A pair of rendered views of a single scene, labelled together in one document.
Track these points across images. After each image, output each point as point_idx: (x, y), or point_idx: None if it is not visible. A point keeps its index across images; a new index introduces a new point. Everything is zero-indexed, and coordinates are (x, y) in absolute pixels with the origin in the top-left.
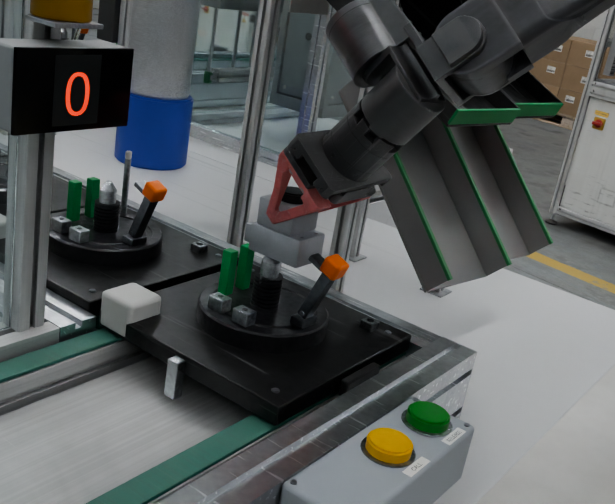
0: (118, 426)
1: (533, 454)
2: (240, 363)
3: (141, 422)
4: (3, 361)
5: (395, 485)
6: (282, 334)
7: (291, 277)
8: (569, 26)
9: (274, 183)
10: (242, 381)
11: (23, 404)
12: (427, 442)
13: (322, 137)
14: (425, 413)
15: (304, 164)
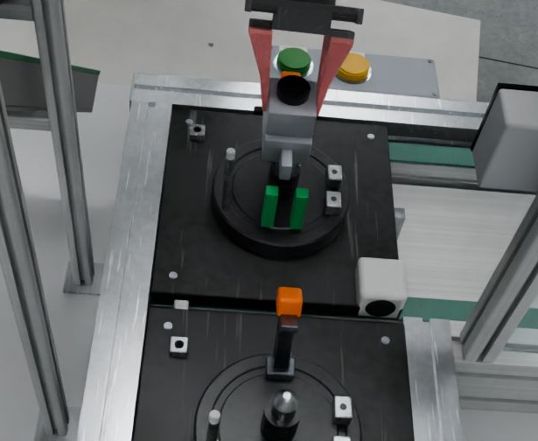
0: (448, 247)
1: (126, 82)
2: (362, 172)
3: (429, 240)
4: None
5: (380, 56)
6: (318, 150)
7: (125, 254)
8: None
9: (331, 81)
10: (382, 157)
11: None
12: (317, 58)
13: (324, 3)
14: (299, 59)
15: (341, 30)
